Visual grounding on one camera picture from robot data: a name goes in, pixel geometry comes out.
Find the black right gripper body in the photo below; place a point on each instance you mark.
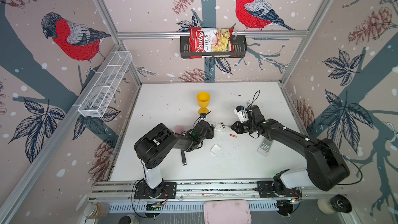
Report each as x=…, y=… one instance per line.
x=245, y=126

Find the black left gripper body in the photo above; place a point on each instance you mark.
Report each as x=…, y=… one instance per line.
x=209, y=134

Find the white battery cover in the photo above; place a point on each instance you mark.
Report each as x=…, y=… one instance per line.
x=215, y=149

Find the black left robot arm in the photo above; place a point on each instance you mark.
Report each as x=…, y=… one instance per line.
x=153, y=148

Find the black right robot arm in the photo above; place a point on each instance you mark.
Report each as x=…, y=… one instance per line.
x=325, y=166

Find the yellow plastic goblet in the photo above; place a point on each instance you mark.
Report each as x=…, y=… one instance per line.
x=203, y=99

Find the pink tray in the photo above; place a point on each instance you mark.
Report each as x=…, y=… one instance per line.
x=227, y=212

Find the red cassava chips bag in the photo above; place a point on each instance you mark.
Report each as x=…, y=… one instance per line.
x=210, y=40

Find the glass jar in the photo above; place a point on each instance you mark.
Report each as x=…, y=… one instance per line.
x=97, y=211

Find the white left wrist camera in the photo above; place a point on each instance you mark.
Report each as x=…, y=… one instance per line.
x=203, y=116

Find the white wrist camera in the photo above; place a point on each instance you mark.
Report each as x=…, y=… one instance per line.
x=241, y=113
x=203, y=116

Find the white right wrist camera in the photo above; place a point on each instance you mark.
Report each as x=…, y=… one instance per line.
x=241, y=113

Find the pink handled knife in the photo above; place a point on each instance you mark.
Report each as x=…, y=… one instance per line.
x=179, y=130

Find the black wall basket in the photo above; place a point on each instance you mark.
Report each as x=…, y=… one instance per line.
x=235, y=47

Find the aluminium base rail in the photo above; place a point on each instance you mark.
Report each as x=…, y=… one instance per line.
x=208, y=190

